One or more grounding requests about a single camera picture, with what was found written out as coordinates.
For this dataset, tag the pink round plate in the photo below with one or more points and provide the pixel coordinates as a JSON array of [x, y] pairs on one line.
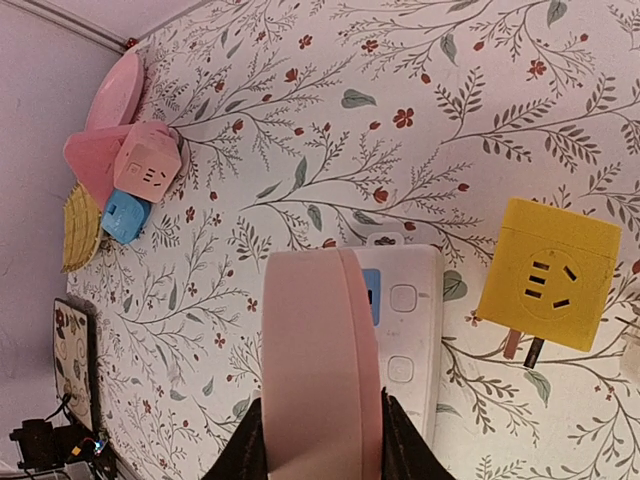
[[116, 100]]

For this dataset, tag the blue square adapter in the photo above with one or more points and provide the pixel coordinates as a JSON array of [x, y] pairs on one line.
[[124, 216]]

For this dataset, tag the white cartoon cube socket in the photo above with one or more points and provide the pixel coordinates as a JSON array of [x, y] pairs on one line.
[[630, 359]]

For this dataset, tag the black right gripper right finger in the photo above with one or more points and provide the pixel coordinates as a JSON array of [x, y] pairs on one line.
[[406, 455]]

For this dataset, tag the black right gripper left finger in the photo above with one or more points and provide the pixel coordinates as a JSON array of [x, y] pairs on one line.
[[244, 457]]

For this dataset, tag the yellow cube socket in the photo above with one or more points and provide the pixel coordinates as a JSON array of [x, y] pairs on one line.
[[550, 277]]

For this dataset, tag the pink cube socket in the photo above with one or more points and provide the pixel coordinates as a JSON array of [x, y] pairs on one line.
[[147, 162]]

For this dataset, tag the white power strip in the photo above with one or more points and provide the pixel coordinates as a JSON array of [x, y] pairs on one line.
[[406, 295]]

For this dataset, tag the pink round power strip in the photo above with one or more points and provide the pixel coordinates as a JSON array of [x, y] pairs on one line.
[[321, 392]]

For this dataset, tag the woven bamboo tray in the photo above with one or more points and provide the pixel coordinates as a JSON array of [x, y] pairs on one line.
[[82, 231]]

